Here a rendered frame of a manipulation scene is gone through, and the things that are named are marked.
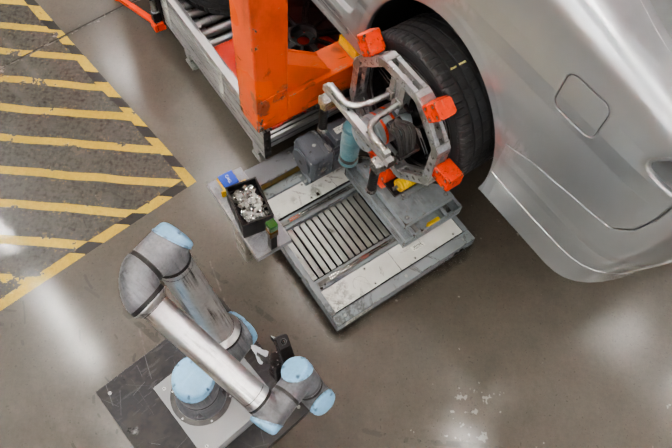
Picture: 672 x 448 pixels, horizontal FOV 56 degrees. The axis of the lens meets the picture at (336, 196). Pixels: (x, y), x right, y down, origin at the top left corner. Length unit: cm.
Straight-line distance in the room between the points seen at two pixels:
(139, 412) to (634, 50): 210
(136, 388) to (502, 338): 164
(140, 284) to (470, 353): 174
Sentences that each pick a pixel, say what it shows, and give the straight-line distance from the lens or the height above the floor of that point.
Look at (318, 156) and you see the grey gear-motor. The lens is 295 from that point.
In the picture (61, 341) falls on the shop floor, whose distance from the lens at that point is 317.
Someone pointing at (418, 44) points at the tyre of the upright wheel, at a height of 118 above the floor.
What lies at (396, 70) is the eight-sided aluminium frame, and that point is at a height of 112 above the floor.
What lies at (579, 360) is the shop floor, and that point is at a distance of 326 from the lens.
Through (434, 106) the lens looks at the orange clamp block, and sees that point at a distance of 223.
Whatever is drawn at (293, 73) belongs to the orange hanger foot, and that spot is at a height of 79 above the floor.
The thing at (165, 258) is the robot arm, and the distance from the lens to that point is 186.
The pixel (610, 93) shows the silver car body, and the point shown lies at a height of 157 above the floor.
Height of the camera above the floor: 287
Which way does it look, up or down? 60 degrees down
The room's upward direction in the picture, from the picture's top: 7 degrees clockwise
